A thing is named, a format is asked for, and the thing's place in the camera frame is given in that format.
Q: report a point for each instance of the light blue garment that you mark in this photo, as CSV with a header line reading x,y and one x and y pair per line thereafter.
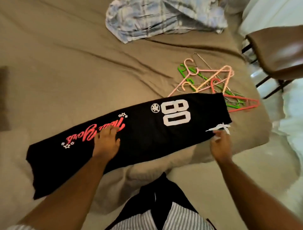
x,y
156,16

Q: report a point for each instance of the sheer white curtain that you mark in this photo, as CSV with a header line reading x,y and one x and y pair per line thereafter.
x,y
291,142
270,14

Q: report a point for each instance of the person's striped shirt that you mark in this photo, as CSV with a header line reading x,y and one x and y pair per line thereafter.
x,y
180,218

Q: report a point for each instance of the pile of coloured plastic hangers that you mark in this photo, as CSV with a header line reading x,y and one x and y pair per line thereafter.
x,y
208,80

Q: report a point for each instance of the person's right forearm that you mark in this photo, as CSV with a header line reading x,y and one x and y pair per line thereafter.
x,y
255,199

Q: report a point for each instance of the bed with taupe sheet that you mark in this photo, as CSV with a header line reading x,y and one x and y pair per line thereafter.
x,y
61,61

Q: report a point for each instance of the person's right hand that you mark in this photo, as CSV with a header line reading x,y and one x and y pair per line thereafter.
x,y
221,148

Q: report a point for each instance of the person's black trousers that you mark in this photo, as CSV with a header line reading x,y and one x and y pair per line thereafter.
x,y
158,194

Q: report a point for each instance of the black garment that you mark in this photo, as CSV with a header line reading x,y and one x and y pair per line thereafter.
x,y
151,132

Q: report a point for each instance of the person's left hand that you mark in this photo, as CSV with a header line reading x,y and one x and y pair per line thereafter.
x,y
106,144

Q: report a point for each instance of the brown chair with black legs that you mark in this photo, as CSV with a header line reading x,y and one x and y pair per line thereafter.
x,y
279,50

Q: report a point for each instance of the person's left forearm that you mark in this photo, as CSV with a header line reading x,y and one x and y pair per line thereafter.
x,y
66,199

